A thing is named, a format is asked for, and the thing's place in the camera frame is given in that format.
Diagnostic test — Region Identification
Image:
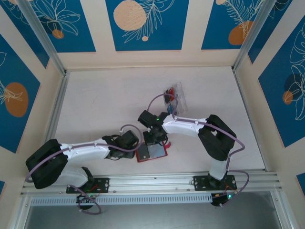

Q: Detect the dark grey credit card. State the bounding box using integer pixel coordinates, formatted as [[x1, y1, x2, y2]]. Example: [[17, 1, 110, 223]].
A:
[[138, 145, 150, 161]]

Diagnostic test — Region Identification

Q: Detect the red leather card holder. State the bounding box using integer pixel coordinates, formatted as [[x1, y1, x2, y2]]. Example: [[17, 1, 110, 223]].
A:
[[135, 140, 172, 164]]

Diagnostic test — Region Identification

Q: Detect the clear plastic card rack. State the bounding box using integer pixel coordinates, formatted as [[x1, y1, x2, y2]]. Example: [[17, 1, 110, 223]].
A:
[[163, 82, 189, 114]]

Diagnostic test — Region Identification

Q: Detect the black electronics board with LEDs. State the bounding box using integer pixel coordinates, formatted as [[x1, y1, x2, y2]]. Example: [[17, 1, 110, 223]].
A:
[[211, 192, 239, 208], [75, 193, 97, 212]]

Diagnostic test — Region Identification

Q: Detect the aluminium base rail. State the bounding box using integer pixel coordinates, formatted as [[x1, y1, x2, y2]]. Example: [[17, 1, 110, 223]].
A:
[[20, 169, 283, 196]]

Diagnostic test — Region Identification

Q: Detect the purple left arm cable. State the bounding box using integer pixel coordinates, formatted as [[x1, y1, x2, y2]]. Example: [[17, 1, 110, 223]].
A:
[[24, 125, 146, 215]]

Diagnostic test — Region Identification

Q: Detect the white slotted cable duct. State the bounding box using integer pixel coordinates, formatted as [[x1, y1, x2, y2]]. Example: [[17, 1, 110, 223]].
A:
[[30, 193, 213, 206]]

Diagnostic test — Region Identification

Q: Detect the aluminium side rail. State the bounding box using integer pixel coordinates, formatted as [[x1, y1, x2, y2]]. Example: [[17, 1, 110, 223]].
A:
[[35, 71, 70, 177], [232, 69, 267, 171]]

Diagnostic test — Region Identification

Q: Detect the aluminium frame post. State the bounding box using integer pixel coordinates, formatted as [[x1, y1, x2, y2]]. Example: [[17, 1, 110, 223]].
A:
[[16, 0, 67, 76], [231, 0, 281, 73]]

